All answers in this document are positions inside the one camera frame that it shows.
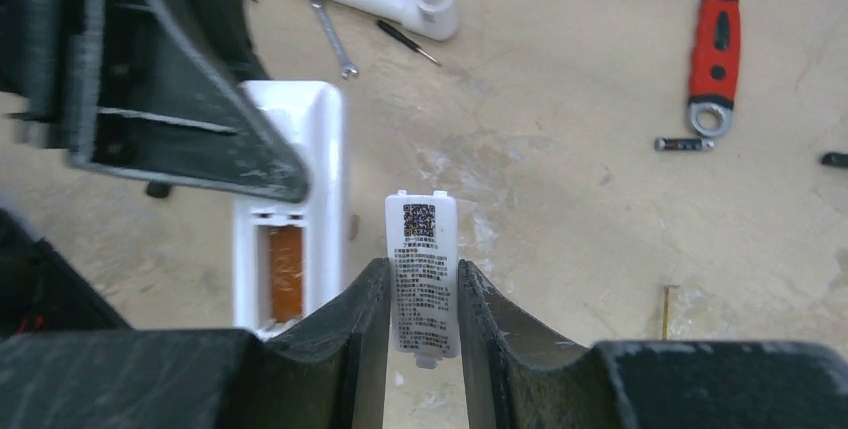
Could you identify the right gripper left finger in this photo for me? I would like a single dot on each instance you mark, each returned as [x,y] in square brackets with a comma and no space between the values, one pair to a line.
[327,371]

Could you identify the red handled adjustable wrench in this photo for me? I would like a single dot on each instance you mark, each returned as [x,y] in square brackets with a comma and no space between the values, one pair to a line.
[715,62]

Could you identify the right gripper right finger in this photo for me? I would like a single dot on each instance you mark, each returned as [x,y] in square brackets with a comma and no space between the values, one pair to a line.
[519,373]

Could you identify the small silver spanner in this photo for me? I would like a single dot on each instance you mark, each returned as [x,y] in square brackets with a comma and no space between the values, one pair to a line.
[347,68]

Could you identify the battery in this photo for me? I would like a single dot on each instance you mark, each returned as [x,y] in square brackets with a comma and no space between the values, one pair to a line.
[684,144]

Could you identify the black handled hammer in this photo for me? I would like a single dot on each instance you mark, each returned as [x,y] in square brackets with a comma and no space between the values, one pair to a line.
[158,190]

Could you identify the white remote control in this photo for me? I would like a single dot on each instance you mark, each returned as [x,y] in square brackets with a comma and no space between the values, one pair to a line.
[289,259]

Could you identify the yellow tape measure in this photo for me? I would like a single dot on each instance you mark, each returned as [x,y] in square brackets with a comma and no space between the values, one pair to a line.
[668,293]

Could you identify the small black screwdriver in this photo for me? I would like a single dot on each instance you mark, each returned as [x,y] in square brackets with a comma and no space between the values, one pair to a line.
[405,40]

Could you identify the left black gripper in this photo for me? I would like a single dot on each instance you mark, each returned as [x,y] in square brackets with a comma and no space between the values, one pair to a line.
[149,89]

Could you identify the white battery cover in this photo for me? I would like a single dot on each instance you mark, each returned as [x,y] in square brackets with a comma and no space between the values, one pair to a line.
[421,232]

